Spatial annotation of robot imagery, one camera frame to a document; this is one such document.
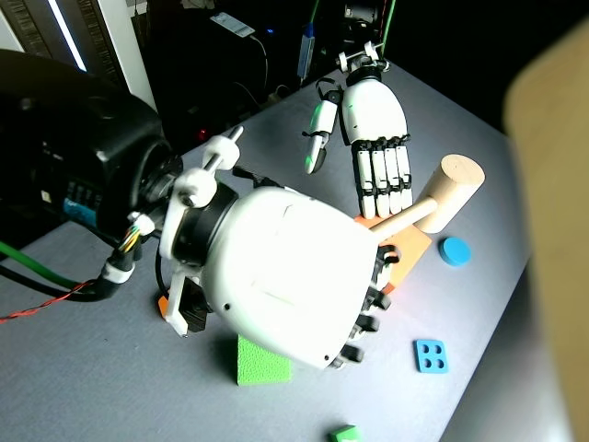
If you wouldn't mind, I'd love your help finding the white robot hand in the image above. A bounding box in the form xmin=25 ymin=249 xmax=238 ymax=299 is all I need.
xmin=204 ymin=186 xmax=401 ymax=372
xmin=301 ymin=76 xmax=415 ymax=221

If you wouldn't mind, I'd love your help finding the wooden mallet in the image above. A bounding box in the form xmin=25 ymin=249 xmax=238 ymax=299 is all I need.
xmin=369 ymin=154 xmax=487 ymax=243

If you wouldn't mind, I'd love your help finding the green block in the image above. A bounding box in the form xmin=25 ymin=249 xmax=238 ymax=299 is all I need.
xmin=236 ymin=334 xmax=295 ymax=387

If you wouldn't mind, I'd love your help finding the blue square four-hole block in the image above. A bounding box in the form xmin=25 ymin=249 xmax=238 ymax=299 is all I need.
xmin=412 ymin=339 xmax=450 ymax=374

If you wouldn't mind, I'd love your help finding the white USB adapter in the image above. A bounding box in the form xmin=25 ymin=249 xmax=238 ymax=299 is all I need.
xmin=296 ymin=22 xmax=318 ymax=80

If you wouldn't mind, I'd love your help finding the blue round disc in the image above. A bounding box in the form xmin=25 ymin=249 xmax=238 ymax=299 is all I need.
xmin=436 ymin=236 xmax=473 ymax=267

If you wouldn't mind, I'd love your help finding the flat white labelled device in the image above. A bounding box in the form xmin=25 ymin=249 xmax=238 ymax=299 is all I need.
xmin=209 ymin=11 xmax=257 ymax=39

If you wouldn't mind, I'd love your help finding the green letter cube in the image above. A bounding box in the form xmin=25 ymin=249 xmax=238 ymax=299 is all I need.
xmin=328 ymin=424 xmax=363 ymax=442

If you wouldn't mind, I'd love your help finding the blurred tan board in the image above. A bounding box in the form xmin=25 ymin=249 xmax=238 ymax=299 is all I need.
xmin=503 ymin=17 xmax=589 ymax=442

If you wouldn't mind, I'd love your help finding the thick black cable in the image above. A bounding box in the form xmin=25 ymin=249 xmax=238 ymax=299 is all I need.
xmin=0 ymin=229 xmax=148 ymax=305

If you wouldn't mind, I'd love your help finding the red twisted wire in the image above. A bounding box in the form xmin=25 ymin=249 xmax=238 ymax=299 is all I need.
xmin=0 ymin=280 xmax=96 ymax=326

